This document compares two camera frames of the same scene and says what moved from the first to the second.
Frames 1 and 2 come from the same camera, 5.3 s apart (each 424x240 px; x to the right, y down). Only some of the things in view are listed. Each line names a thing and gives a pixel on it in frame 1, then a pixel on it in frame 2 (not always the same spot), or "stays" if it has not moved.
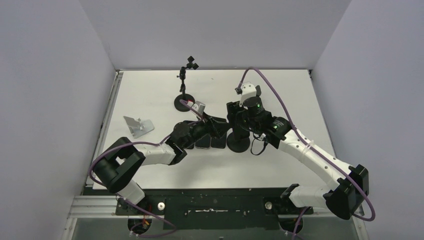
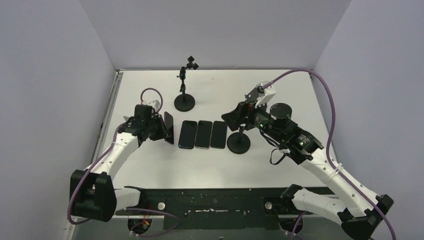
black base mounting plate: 215,208 stays
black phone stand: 238,142 stays
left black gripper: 216,127 -> 162,134
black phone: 240,133 -> 168,124
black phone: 204,142 stays
